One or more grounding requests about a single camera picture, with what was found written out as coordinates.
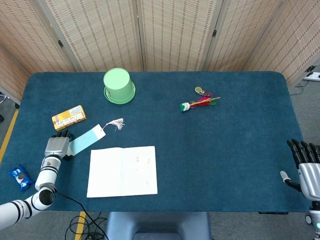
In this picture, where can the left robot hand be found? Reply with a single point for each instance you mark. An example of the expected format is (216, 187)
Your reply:
(56, 147)

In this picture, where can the office chair base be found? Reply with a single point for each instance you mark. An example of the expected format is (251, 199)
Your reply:
(1, 118)

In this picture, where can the black desk control panel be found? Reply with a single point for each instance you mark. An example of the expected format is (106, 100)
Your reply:
(272, 213)

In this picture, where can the correction tape dispenser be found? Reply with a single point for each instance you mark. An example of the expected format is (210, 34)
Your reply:
(198, 89)

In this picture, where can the woven bamboo folding screen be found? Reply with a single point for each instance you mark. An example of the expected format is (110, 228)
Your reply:
(175, 37)

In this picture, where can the yellow cardboard box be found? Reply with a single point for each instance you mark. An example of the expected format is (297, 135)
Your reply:
(68, 117)

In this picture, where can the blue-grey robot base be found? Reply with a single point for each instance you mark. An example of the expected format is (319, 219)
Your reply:
(157, 225)

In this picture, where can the colourful feather shuttlecock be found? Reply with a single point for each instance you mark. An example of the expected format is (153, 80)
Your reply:
(185, 107)

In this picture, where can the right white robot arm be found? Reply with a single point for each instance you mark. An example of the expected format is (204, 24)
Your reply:
(316, 220)

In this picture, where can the white notebook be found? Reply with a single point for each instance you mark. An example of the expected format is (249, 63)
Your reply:
(107, 172)

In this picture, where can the white power strip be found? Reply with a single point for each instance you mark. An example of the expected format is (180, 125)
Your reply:
(313, 75)

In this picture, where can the blue cookie packet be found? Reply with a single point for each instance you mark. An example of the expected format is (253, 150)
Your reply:
(21, 177)

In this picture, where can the dark blue table cloth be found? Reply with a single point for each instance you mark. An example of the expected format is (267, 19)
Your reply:
(200, 150)

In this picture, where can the upturned green plastic bucket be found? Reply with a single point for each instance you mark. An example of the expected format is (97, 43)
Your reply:
(117, 82)

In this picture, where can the black and white caster wheel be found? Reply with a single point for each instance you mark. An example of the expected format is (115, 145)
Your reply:
(308, 218)

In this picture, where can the light blue tasselled bookmark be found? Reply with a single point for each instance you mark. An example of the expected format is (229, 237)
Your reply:
(85, 140)

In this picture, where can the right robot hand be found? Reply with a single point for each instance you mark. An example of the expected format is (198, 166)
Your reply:
(310, 180)

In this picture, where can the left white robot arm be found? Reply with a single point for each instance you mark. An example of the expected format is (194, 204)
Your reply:
(47, 175)

